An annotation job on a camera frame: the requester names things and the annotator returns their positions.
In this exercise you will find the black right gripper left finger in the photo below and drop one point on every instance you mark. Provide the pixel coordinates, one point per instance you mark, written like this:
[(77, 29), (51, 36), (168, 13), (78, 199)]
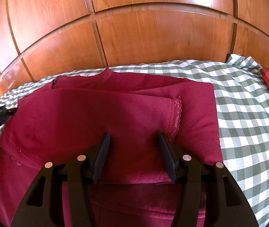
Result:
[(56, 188)]

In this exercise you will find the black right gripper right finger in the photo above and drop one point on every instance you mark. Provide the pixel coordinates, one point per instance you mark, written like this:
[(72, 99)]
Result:
[(226, 204)]

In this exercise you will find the crimson red garment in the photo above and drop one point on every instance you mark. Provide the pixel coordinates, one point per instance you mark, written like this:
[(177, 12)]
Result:
[(61, 120)]

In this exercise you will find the green white checkered bedsheet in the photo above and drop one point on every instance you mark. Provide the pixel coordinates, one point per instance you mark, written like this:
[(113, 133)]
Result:
[(242, 102)]

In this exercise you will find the wooden panelled headboard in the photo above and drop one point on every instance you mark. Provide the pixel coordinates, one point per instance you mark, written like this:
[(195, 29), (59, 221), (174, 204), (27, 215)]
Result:
[(39, 38)]

